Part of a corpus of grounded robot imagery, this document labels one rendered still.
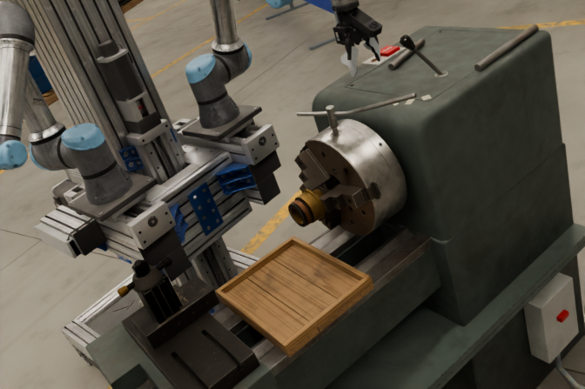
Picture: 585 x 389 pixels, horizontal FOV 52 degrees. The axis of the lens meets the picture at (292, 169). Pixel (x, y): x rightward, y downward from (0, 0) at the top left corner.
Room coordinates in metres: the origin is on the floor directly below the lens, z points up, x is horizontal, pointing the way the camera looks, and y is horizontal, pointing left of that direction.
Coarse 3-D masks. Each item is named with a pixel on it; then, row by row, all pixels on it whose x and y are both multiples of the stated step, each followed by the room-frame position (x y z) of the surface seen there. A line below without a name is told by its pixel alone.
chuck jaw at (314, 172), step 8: (304, 152) 1.52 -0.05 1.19; (296, 160) 1.53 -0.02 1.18; (304, 160) 1.51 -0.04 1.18; (312, 160) 1.51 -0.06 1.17; (304, 168) 1.51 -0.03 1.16; (312, 168) 1.49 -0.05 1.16; (320, 168) 1.50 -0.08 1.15; (304, 176) 1.48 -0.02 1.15; (312, 176) 1.48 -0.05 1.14; (320, 176) 1.48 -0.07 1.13; (328, 176) 1.48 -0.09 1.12; (304, 184) 1.45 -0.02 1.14; (312, 184) 1.46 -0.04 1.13; (320, 184) 1.47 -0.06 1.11
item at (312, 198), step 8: (304, 192) 1.44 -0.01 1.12; (312, 192) 1.42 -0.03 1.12; (320, 192) 1.43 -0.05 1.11; (296, 200) 1.42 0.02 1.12; (304, 200) 1.40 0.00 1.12; (312, 200) 1.40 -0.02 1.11; (320, 200) 1.40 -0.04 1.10; (288, 208) 1.43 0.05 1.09; (296, 208) 1.39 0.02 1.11; (304, 208) 1.39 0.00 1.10; (312, 208) 1.39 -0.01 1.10; (320, 208) 1.39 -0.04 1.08; (296, 216) 1.43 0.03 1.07; (304, 216) 1.37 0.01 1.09; (312, 216) 1.39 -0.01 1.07; (320, 216) 1.40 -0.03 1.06; (304, 224) 1.38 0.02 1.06
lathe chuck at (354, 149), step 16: (320, 144) 1.48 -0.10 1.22; (336, 144) 1.43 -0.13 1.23; (352, 144) 1.43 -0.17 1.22; (368, 144) 1.42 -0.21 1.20; (320, 160) 1.50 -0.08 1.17; (336, 160) 1.43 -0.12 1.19; (352, 160) 1.38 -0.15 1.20; (368, 160) 1.39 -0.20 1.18; (384, 160) 1.39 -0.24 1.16; (336, 176) 1.45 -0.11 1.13; (352, 176) 1.39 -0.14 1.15; (368, 176) 1.36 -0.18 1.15; (384, 176) 1.37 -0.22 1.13; (384, 192) 1.35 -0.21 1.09; (352, 208) 1.43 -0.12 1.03; (368, 208) 1.36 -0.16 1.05; (384, 208) 1.35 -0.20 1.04; (352, 224) 1.45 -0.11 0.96; (368, 224) 1.38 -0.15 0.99
